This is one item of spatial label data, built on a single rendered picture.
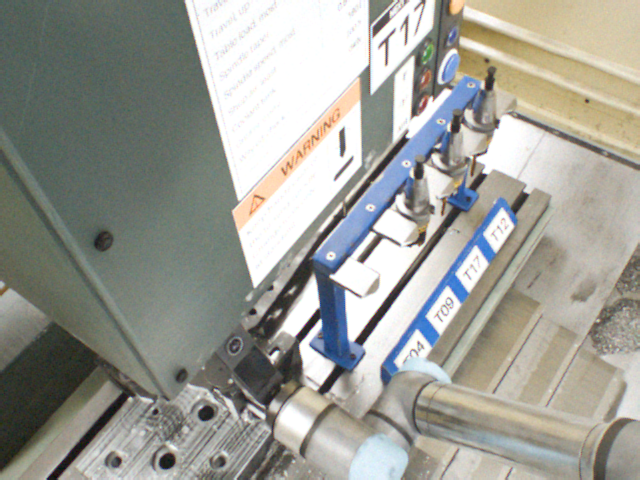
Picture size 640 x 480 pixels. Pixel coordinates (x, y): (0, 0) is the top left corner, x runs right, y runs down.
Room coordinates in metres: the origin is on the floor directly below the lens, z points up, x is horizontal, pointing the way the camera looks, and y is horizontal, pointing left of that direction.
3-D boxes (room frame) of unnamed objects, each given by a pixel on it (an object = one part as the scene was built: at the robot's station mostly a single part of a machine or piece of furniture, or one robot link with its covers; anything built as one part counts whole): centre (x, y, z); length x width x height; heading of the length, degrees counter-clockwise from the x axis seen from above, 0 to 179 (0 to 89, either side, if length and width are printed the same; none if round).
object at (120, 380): (0.51, 0.36, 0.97); 0.13 x 0.03 x 0.15; 49
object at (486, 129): (0.82, -0.30, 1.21); 0.06 x 0.06 x 0.03
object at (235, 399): (0.35, 0.11, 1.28); 0.12 x 0.08 x 0.09; 49
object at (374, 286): (0.53, -0.05, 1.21); 0.07 x 0.05 x 0.01; 49
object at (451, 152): (0.73, -0.23, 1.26); 0.04 x 0.04 x 0.07
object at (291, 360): (0.50, 0.11, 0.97); 0.13 x 0.03 x 0.15; 139
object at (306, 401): (0.30, 0.05, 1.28); 0.08 x 0.05 x 0.08; 139
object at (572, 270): (0.92, -0.22, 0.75); 0.89 x 0.70 x 0.26; 49
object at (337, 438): (0.24, -0.01, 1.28); 0.11 x 0.08 x 0.09; 49
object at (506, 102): (0.86, -0.34, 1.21); 0.07 x 0.05 x 0.01; 49
